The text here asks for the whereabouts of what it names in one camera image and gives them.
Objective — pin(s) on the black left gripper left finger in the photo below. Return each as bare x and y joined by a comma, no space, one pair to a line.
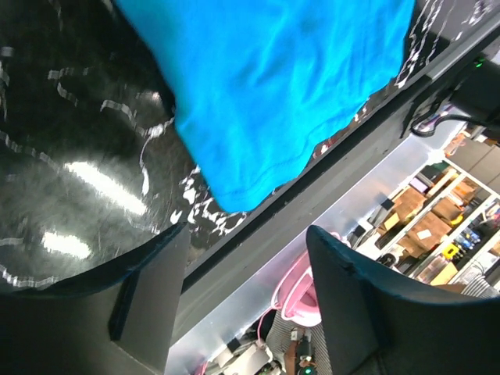
116,318

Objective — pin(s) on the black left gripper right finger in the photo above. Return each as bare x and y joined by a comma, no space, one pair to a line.
377,321

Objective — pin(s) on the bright blue t shirt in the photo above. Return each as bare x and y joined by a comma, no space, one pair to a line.
259,84

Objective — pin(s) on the aluminium frame rail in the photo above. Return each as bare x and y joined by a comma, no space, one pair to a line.
238,290

